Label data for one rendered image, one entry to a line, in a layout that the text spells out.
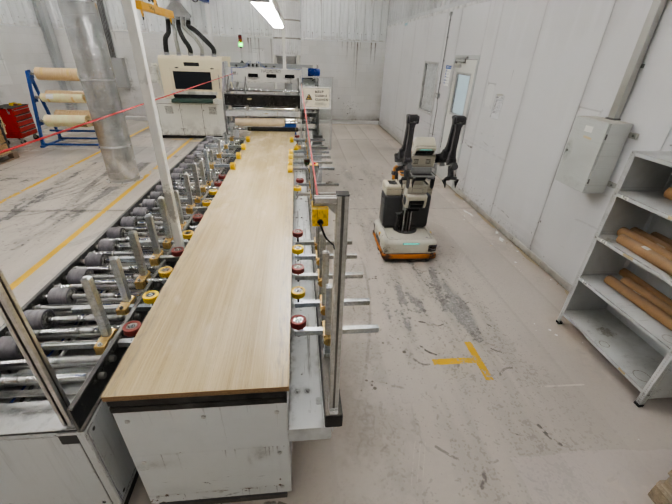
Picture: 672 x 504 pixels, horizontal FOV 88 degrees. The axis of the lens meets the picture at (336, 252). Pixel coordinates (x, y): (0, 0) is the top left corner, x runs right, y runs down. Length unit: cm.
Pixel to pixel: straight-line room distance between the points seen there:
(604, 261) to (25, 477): 395
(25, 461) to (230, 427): 87
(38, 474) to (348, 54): 1191
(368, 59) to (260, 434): 1180
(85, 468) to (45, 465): 15
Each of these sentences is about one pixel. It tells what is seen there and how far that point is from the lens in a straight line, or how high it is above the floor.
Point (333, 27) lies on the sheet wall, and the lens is 1254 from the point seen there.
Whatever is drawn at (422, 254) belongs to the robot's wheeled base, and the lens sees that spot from 412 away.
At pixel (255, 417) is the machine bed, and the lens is 169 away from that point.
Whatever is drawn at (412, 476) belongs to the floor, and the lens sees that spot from 240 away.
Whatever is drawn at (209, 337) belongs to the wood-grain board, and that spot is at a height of 90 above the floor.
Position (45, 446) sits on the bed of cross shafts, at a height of 62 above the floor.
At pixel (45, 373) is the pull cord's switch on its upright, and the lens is 173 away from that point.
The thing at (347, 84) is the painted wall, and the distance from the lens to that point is 1258.
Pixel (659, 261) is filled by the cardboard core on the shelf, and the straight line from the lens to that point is 314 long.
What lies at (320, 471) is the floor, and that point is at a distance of 236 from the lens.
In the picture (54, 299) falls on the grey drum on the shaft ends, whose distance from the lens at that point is 253.
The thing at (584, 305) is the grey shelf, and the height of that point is 18.
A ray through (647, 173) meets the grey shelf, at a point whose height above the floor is 139.
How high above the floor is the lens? 207
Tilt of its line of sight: 29 degrees down
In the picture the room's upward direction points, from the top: 2 degrees clockwise
